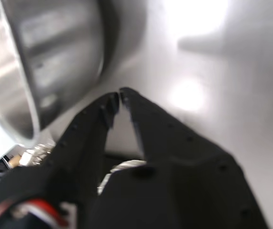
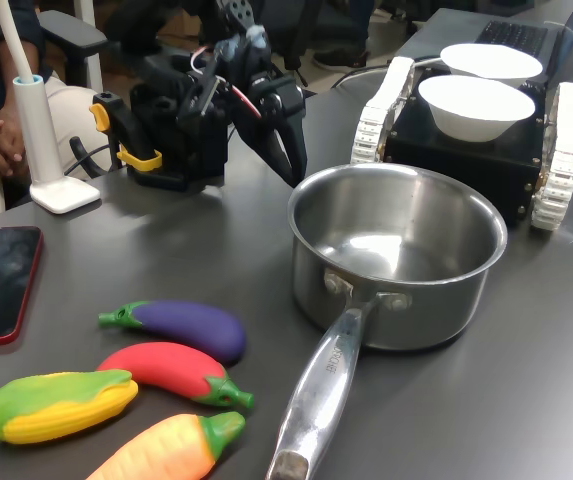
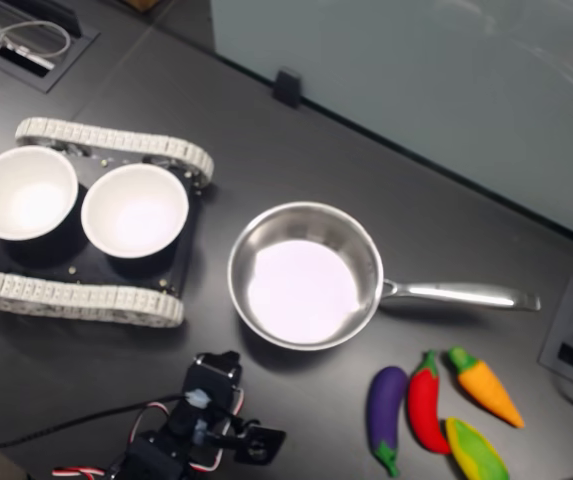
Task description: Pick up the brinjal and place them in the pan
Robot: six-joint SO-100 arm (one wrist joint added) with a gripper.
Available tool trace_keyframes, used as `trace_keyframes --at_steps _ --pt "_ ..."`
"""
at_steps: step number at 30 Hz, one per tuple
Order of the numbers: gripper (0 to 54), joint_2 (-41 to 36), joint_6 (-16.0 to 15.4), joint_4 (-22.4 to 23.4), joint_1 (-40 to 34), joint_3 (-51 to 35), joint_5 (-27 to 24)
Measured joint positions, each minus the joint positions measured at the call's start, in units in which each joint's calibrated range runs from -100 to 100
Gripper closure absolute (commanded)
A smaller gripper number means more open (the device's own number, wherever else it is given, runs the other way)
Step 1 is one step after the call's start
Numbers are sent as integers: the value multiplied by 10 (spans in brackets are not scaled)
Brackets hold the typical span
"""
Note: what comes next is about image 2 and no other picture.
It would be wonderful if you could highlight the yellow green toy corn cob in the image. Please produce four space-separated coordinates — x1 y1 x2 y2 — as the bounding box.
0 368 140 445

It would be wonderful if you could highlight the grey chair armrest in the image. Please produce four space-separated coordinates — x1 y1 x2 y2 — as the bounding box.
38 9 110 89

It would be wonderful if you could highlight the black gripper camera board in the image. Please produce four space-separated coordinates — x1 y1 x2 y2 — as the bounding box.
178 49 227 126

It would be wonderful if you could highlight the large white bowl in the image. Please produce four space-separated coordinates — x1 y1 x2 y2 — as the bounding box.
417 74 537 143

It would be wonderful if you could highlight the orange toy carrot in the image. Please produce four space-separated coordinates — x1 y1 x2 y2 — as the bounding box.
85 410 247 480

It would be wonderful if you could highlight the red toy chilli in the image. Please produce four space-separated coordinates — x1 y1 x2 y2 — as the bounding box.
96 342 256 409

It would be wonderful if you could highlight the white post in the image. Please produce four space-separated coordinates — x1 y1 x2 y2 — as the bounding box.
0 0 102 215

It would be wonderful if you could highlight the steel pan with long handle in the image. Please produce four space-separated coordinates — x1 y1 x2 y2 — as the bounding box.
265 162 509 480

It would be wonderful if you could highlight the black vehicle with white tracks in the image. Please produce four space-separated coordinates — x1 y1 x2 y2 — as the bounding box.
349 55 573 232

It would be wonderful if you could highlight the red white black servo wire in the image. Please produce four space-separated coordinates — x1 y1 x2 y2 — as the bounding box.
230 84 263 119

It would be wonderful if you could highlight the black office chair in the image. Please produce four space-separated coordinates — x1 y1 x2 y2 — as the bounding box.
260 0 367 101

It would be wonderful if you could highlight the purple toy aubergine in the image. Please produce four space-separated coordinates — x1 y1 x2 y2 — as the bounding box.
98 299 247 364

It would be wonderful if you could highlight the pale grey putty lump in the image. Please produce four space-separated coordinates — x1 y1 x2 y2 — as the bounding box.
213 24 270 61

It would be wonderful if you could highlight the black laptop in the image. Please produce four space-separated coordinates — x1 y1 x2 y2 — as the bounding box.
474 0 573 76

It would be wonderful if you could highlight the small white bowl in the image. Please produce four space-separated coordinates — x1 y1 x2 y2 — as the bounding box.
439 43 545 89

